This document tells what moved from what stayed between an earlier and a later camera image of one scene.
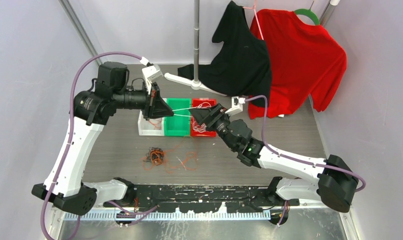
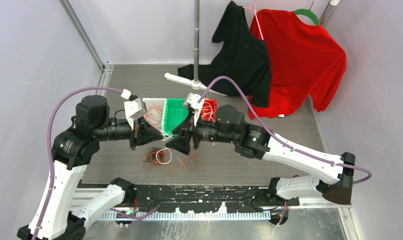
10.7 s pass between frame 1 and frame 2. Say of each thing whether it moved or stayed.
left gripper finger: moved
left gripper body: moved
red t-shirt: stayed
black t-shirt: stayed
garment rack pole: stayed
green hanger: stayed
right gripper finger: moved
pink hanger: stayed
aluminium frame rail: stayed
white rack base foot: stayed
